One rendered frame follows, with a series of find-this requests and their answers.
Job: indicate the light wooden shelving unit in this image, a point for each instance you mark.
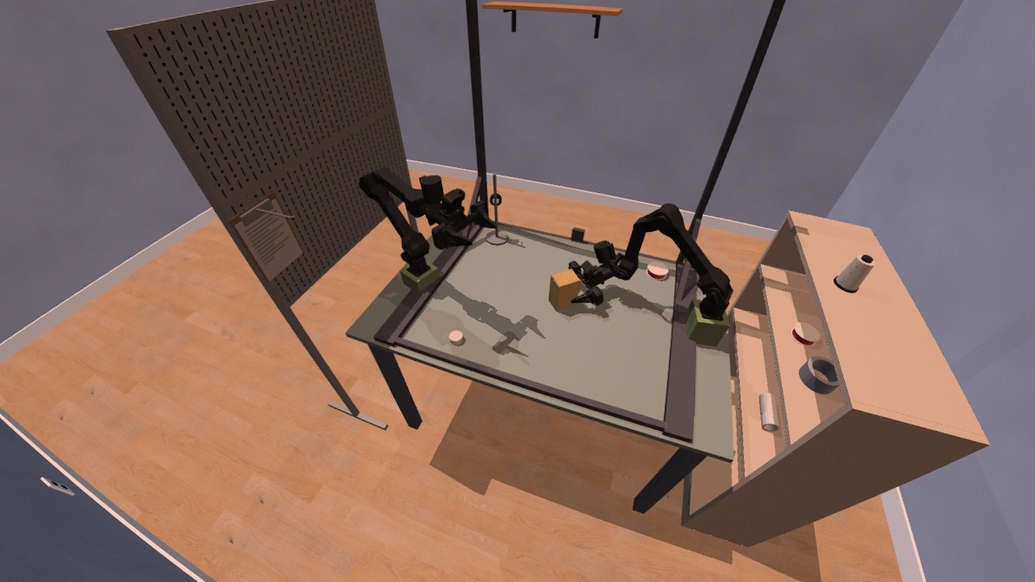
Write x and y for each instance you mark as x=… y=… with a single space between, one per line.
x=905 y=414

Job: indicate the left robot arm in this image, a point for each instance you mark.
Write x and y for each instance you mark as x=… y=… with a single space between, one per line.
x=668 y=220

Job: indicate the brown clipboard with paper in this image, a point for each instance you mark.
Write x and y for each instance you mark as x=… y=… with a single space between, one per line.
x=250 y=215

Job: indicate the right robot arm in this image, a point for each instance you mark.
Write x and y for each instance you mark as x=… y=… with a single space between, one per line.
x=427 y=199

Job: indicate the tan ruled paper sheet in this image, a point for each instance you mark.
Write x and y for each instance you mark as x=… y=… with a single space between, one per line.
x=271 y=242

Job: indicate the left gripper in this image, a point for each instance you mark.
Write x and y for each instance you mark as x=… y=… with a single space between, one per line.
x=593 y=296

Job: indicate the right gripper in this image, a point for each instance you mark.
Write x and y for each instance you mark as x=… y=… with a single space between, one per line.
x=448 y=236

